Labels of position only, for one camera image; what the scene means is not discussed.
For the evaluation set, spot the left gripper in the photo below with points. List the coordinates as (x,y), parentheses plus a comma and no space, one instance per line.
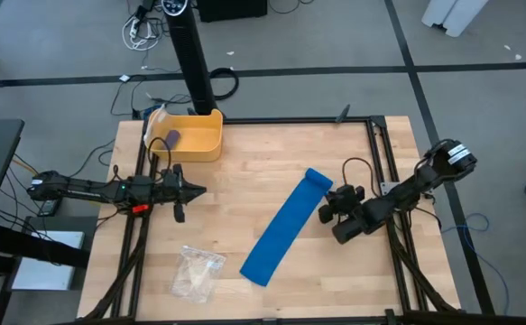
(168,196)

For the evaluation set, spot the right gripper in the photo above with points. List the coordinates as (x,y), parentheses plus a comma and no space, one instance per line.
(346,211)

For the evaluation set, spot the blue elastic bandage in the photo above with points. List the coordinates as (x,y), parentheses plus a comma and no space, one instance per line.
(285,225)

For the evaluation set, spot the clear plastic zip bag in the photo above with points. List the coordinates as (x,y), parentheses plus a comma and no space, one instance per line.
(197,273)

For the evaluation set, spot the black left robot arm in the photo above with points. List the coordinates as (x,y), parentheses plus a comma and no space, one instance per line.
(77,188)

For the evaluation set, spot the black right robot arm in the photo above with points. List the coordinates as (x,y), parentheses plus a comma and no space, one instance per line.
(398,195)

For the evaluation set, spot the dark purple bandage roll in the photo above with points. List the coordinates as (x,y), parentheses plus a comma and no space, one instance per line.
(172,136)

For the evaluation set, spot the yellow plastic bin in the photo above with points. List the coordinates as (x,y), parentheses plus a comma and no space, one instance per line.
(199,140)

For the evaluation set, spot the clear plastic film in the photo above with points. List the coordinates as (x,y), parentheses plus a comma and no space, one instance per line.
(156,118)

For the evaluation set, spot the small black clamp lever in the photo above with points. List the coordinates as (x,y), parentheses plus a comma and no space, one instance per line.
(343,114)

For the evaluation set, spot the small white adapter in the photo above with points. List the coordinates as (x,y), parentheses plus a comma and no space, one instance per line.
(124,78)

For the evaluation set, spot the black power adapter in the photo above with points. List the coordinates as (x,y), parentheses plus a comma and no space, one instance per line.
(51,207)

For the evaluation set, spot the white flat box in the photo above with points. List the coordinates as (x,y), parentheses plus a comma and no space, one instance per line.
(46,271)

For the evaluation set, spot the white power strip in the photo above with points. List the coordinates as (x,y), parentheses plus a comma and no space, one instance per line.
(134,29)

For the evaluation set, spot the black box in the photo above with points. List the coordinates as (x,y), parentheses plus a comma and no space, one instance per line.
(231,9)

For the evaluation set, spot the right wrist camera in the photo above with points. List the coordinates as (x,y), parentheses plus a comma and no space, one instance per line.
(353,193)

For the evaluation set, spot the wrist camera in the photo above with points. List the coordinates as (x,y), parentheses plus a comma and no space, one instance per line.
(353,193)
(168,177)

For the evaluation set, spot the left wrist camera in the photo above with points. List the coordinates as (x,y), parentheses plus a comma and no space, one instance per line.
(168,177)

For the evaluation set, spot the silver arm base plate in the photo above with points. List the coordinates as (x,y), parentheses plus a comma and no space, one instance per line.
(389,188)

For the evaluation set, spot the black aluminium table frame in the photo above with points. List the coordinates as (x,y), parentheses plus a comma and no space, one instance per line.
(289,120)

